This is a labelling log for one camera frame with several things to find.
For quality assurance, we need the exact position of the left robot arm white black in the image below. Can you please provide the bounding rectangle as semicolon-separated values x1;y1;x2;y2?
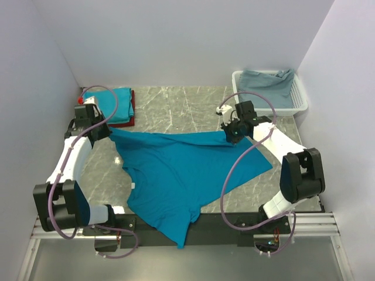
33;103;117;235

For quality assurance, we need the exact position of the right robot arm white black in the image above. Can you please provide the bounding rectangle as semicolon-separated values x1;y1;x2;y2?
216;101;325;234

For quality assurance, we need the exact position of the folded light teal t shirt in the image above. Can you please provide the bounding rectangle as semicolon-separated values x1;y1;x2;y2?
83;88;134;125

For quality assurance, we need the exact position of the grey blue t shirt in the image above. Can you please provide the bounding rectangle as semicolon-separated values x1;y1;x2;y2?
237;68;295;109

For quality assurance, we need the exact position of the folded red t shirt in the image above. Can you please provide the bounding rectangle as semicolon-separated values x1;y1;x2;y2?
108;90;135;128

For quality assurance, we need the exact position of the white plastic basket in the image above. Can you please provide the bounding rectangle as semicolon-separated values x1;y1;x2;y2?
231;70;308;116

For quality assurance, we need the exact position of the black base beam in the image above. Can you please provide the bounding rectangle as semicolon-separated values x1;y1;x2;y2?
83;213;291;252

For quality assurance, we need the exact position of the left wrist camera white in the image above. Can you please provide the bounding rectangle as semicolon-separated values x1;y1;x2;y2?
77;96;98;106

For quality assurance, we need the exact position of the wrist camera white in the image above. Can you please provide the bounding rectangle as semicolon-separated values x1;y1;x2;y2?
216;104;233;125
77;96;98;106

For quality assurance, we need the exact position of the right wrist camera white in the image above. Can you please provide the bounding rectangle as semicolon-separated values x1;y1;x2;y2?
216;104;233;125

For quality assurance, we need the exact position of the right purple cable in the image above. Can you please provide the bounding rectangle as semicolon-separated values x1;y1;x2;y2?
219;91;296;256

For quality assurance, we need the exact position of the purple cable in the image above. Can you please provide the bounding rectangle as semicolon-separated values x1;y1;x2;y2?
219;91;296;256
46;85;139;259

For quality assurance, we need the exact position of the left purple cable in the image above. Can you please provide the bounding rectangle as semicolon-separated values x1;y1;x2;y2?
46;85;139;259

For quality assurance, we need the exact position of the aluminium rail frame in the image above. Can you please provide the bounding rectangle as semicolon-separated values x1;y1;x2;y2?
17;87;352;281

